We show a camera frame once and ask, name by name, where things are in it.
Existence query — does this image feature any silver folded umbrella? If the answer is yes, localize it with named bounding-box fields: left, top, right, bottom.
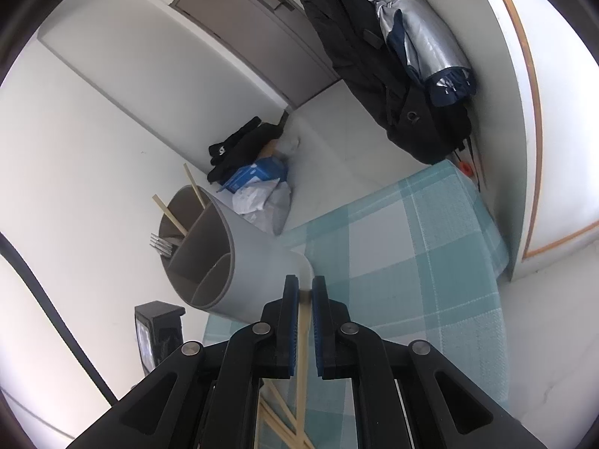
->
left=355, top=0, right=479, bottom=107

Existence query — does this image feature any black clothing pile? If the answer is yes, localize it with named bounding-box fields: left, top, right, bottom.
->
left=207, top=116, right=285, bottom=186

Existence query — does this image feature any teal plaid tablecloth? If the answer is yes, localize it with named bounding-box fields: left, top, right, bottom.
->
left=203, top=159, right=511, bottom=449

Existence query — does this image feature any translucent grey plastic bag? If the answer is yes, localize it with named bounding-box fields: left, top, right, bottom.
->
left=253, top=182, right=292, bottom=236

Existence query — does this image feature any pale bamboo chopstick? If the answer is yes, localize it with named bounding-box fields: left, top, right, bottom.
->
left=183, top=164, right=207, bottom=209
left=295, top=289, right=313, bottom=449
left=151, top=195, right=189, bottom=238

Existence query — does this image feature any black jacket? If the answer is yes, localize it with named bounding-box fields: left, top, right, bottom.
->
left=298, top=0, right=472, bottom=165

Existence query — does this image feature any grey entrance door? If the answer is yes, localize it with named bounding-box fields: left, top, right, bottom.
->
left=171, top=0, right=338, bottom=108

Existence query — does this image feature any white plastic mailer bag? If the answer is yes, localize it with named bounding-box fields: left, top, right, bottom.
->
left=231, top=180, right=278, bottom=218

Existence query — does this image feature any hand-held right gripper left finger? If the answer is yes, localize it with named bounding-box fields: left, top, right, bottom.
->
left=66, top=275, right=300, bottom=449

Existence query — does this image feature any grey cylindrical utensil holder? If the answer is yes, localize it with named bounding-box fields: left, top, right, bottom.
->
left=158, top=184, right=314, bottom=333

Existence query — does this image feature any white panel with wooden trim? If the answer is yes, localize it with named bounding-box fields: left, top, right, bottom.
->
left=468, top=0, right=599, bottom=282

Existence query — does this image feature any blue cardboard box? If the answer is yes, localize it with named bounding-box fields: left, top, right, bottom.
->
left=224, top=143, right=289, bottom=195

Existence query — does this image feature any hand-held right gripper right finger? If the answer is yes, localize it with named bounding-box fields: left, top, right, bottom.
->
left=311, top=275, right=548, bottom=449

